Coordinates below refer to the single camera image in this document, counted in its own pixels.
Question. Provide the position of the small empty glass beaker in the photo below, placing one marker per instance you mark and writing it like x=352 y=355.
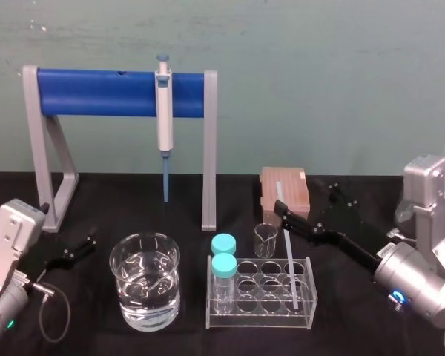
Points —
x=266 y=243

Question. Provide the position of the clear acrylic test tube rack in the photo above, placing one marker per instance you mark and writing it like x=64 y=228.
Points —
x=259 y=320

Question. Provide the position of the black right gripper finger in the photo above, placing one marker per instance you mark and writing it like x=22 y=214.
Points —
x=323 y=188
x=294 y=220

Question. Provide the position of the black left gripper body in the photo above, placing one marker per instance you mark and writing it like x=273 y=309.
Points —
x=55 y=264

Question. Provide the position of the brown pipette tip box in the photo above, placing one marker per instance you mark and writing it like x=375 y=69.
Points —
x=283 y=187

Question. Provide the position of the large glass beaker with water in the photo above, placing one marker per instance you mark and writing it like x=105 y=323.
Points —
x=145 y=285

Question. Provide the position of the black table cloth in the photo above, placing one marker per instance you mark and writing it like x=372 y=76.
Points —
x=96 y=193

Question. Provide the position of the clear tube with teal cap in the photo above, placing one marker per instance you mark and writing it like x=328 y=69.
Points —
x=223 y=265
x=224 y=244

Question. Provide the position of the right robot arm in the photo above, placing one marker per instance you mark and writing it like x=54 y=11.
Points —
x=408 y=274

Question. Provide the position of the white pipette with blue tip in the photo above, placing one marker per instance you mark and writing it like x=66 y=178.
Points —
x=164 y=111

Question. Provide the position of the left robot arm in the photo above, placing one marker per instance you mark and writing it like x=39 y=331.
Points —
x=11 y=237

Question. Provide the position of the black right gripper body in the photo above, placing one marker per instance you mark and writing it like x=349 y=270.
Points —
x=350 y=230

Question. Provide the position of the grey and blue pipette stand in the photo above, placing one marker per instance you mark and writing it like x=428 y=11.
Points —
x=96 y=98

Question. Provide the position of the translucent white stirring rod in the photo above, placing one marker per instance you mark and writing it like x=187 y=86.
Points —
x=291 y=270

